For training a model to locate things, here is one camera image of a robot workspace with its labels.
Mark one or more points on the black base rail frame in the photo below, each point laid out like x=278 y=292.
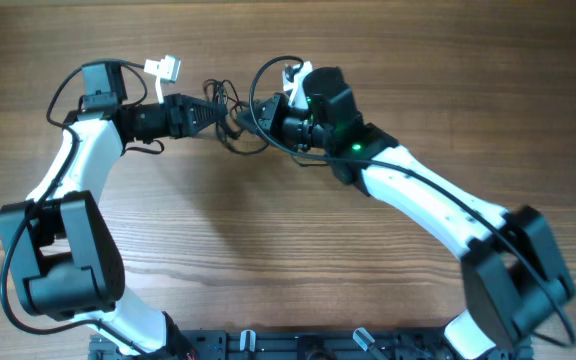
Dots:
x=400 y=344

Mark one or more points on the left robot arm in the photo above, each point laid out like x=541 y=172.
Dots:
x=60 y=259

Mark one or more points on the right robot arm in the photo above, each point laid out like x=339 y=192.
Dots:
x=514 y=275

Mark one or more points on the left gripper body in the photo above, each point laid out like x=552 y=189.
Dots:
x=173 y=116

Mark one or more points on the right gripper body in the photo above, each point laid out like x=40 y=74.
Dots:
x=276 y=126

